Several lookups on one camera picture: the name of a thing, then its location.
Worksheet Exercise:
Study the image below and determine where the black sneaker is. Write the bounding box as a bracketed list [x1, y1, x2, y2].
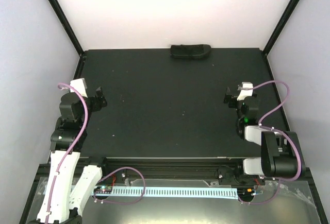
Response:
[170, 44, 212, 60]

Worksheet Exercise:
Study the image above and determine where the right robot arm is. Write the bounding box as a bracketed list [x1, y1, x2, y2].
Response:
[223, 82, 306, 184]

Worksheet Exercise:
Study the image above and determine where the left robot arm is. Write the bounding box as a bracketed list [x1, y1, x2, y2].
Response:
[32, 84, 111, 223]

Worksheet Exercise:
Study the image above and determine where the left controller board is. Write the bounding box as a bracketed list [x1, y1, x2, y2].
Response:
[93, 185, 113, 194]

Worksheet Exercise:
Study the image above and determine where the controller board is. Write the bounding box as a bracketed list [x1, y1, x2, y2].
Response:
[237, 186, 263, 197]
[93, 185, 113, 194]

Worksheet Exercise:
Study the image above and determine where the right controller board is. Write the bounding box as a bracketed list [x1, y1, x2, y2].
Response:
[237, 186, 263, 197]

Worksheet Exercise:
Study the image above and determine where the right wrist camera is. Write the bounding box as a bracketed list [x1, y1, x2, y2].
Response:
[237, 82, 254, 101]

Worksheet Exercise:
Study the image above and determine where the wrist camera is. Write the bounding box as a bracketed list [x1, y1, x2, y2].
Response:
[70, 78, 88, 98]
[237, 82, 254, 101]

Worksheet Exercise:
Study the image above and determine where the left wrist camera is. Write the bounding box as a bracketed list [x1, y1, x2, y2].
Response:
[70, 78, 88, 98]

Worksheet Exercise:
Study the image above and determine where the black aluminium rail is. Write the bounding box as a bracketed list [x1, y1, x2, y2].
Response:
[103, 158, 265, 187]

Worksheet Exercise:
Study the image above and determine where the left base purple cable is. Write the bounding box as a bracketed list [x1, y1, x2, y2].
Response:
[92, 166, 146, 205]

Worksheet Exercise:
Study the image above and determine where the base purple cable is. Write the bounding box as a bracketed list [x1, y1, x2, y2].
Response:
[92, 166, 146, 205]
[237, 179, 282, 206]

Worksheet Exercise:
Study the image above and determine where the white slotted cable duct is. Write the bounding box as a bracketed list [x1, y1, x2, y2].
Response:
[88, 186, 238, 200]

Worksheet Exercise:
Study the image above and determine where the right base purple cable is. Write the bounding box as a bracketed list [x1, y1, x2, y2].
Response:
[237, 179, 282, 206]

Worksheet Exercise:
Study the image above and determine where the left frame post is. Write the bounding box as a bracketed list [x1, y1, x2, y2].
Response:
[48, 0, 84, 57]

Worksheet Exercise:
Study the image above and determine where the frame post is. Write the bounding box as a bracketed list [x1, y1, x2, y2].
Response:
[48, 0, 84, 57]
[262, 0, 300, 57]

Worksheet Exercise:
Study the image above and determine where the right frame post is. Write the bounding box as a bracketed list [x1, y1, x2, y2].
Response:
[262, 0, 300, 57]

